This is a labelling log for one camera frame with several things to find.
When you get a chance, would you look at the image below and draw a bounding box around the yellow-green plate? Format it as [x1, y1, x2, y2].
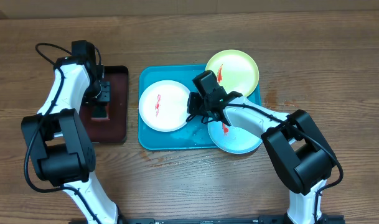
[205, 49, 259, 96]

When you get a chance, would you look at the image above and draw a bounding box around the black rectangular tray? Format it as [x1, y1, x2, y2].
[80, 65, 129, 143]

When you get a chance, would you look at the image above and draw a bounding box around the light blue plate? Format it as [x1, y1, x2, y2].
[207, 121, 262, 154]

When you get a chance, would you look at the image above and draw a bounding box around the teal plastic tray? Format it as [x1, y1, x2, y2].
[138, 64, 263, 151]

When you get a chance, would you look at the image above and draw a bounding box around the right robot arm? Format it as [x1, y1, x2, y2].
[187, 87, 345, 223]

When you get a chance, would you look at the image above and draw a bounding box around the white plate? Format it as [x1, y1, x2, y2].
[139, 80, 190, 132]

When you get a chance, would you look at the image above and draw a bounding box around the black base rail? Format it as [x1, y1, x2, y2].
[69, 214, 345, 224]

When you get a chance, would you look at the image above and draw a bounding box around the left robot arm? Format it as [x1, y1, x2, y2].
[21, 56, 124, 223]

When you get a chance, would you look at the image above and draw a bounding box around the green and pink sponge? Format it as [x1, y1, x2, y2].
[91, 105, 109, 121]

